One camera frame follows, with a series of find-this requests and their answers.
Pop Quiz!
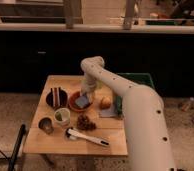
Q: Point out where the blue sponge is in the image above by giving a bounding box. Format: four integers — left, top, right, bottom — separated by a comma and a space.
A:
75, 94, 90, 109

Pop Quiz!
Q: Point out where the red bowl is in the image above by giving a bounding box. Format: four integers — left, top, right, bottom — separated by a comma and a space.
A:
68, 91, 93, 112

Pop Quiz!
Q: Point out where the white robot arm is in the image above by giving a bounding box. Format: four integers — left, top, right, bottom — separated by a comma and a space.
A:
80, 56, 177, 171

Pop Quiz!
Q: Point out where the black bowl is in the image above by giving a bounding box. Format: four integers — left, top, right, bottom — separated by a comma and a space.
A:
46, 88, 68, 109

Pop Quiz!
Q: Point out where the green translucent cup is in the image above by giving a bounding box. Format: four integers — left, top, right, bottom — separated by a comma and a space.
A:
96, 80, 103, 89

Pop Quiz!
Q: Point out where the orange fruit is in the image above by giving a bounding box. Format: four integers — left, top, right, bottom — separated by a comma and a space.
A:
100, 97, 111, 109

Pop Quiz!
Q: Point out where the bunch of dark grapes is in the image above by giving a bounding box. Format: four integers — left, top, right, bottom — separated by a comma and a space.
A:
77, 115, 96, 131

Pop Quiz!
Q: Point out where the brown striped block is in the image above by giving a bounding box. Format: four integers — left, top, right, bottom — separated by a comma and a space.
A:
51, 87, 61, 109

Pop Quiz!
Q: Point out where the white mug with green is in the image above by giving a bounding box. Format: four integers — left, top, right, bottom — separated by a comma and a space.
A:
54, 108, 70, 126

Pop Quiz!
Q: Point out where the wooden table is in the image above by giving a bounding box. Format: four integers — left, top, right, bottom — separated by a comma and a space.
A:
23, 75, 127, 157

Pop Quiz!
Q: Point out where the white black-tipped brush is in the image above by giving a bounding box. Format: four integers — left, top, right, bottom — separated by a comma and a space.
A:
66, 127, 109, 147

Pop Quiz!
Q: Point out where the dark metal cup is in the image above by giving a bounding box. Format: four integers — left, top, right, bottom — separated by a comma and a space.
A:
38, 117, 54, 135

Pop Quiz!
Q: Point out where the green plastic tray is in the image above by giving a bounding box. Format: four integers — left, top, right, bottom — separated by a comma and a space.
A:
113, 73, 154, 117

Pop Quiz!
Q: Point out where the black chair frame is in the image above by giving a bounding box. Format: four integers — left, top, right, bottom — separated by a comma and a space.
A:
7, 124, 26, 171

